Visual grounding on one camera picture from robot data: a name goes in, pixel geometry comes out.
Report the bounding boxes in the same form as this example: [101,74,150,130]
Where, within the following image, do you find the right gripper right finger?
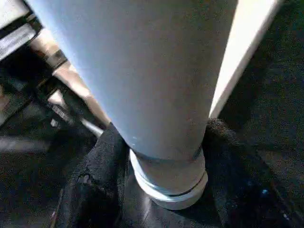
[203,118,304,228]

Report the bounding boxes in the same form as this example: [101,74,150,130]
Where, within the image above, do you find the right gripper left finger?
[50,123,130,228]

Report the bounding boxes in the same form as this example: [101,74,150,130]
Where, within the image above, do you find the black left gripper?
[0,12,110,138]

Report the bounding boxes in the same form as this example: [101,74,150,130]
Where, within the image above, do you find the white plastic table leg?
[26,0,238,210]

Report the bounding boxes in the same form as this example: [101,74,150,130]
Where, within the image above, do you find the black mat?
[0,0,304,228]

